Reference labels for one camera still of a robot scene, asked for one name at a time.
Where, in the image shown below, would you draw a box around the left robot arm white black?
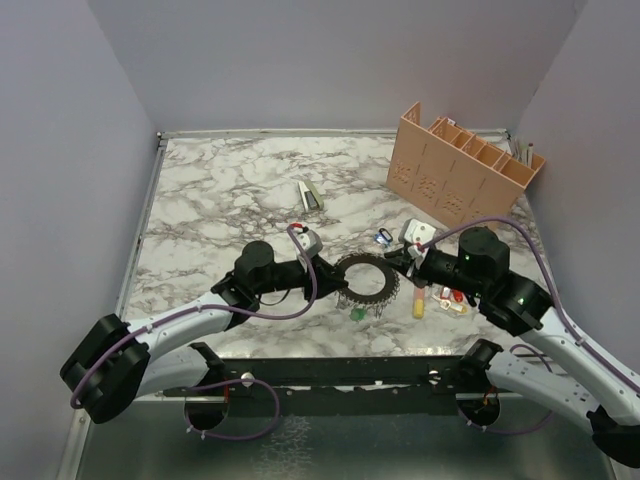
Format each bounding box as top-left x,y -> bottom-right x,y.
60,235 -> 348,424

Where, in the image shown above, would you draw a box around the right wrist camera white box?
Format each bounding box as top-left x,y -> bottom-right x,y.
399,218 -> 436,245

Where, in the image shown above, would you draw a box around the blue key tag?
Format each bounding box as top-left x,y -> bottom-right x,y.
374,234 -> 389,247

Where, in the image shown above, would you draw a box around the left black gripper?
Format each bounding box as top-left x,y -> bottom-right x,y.
254,253 -> 349,303

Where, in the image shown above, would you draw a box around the aluminium table frame rail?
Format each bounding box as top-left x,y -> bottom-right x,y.
115,132 -> 168,319

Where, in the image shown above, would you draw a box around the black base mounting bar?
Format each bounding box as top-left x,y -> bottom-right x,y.
164,356 -> 490,417

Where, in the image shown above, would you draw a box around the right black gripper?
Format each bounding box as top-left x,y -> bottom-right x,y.
381,244 -> 486,298

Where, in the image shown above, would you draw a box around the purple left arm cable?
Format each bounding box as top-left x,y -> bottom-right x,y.
69,224 -> 319,409

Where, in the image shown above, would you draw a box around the peach compartment organizer box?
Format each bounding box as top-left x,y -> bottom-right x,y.
386,102 -> 546,228

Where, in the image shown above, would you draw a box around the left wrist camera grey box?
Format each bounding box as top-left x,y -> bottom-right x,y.
296,229 -> 323,259

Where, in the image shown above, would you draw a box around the green key tag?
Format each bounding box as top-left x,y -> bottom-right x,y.
350,308 -> 365,321

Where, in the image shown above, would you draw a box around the beige stapler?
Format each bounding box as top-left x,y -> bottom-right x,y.
298,180 -> 324,212

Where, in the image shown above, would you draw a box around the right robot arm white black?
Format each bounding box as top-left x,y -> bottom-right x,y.
384,220 -> 639,468

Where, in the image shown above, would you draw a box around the pens behind organizer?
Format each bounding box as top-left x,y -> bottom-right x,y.
510,138 -> 534,168

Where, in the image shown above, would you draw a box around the yellow pink marker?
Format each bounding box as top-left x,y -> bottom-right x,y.
412,287 -> 425,319

